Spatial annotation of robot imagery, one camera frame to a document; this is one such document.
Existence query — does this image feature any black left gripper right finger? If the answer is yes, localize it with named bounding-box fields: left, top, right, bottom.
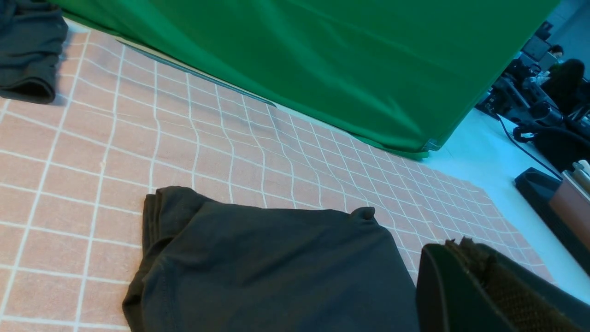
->
left=445, top=237, right=589, bottom=332

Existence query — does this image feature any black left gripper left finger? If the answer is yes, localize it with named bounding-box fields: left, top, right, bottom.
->
left=415, top=244, right=516, bottom=332

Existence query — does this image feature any dark gray long-sleeve top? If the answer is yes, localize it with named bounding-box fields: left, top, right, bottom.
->
left=122, top=186, right=419, bottom=332

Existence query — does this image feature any brown box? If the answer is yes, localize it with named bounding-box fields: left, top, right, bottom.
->
left=549, top=171, right=590, bottom=247

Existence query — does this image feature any black tray at table edge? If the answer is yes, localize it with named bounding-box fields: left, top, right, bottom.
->
left=514, top=167, right=590, bottom=275

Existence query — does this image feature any metal binder clip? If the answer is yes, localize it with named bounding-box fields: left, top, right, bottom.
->
left=422, top=139, right=442, bottom=152

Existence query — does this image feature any dark equipment pile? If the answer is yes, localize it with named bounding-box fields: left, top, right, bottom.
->
left=476, top=22, right=590, bottom=173

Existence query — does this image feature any person in dark clothes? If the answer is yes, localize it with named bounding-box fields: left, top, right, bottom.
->
left=540, top=59, right=585, bottom=116

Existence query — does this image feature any green backdrop cloth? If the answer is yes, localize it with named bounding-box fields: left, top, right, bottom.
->
left=57, top=0, right=559, bottom=160

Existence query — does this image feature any pink checkered tablecloth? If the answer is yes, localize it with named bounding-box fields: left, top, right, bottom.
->
left=0, top=28, right=554, bottom=332

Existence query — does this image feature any dark crumpled garment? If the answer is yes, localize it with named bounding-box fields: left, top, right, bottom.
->
left=0, top=0, right=68, bottom=104

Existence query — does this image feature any black floor cable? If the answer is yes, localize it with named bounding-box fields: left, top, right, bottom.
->
left=496, top=113, right=564, bottom=180

